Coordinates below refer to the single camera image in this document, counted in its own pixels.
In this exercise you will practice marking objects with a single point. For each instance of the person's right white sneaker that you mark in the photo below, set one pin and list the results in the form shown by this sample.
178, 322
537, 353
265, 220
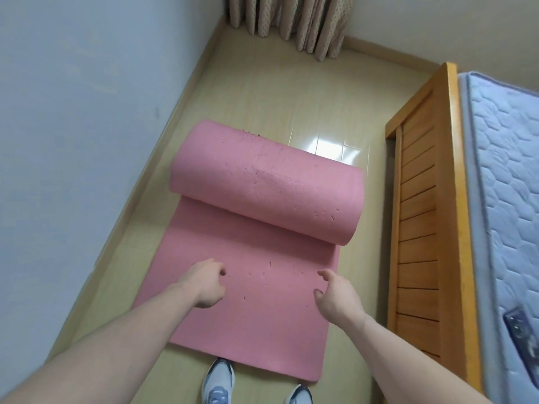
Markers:
299, 395

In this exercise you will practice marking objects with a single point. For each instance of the person's right hand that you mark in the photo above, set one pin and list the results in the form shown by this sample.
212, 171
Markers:
337, 296

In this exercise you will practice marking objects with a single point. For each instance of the person's right forearm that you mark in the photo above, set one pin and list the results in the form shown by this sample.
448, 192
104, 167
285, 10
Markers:
389, 361

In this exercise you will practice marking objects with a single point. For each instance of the beige patterned curtain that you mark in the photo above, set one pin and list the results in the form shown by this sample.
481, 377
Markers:
290, 20

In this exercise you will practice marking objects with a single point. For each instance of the white quilted mattress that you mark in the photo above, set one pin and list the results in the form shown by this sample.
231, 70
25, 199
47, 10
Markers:
503, 231

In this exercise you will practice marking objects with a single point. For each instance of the person's left forearm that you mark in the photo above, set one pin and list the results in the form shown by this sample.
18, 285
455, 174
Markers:
88, 353

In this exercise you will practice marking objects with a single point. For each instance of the person's right thumb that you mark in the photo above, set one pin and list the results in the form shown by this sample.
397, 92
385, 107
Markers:
318, 294

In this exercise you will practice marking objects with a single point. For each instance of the person's left white sneaker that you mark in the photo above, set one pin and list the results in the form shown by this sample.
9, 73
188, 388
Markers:
217, 382

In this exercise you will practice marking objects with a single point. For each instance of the person's left hand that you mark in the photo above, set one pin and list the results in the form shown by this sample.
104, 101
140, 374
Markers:
205, 284

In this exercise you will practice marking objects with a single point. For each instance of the person's white sneaker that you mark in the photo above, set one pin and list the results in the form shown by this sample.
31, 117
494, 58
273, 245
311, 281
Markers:
299, 395
217, 382

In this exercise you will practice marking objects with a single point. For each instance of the pink yoga mat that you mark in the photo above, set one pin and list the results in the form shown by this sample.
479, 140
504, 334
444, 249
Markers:
261, 231

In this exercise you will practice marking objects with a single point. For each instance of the wooden bed frame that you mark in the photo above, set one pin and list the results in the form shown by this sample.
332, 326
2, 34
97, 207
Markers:
429, 231

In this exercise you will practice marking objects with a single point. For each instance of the person's left fingers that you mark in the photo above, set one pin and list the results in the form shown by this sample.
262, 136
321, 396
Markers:
219, 269

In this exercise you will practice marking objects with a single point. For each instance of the mattress label tag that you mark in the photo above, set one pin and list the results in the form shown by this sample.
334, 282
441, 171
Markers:
521, 330

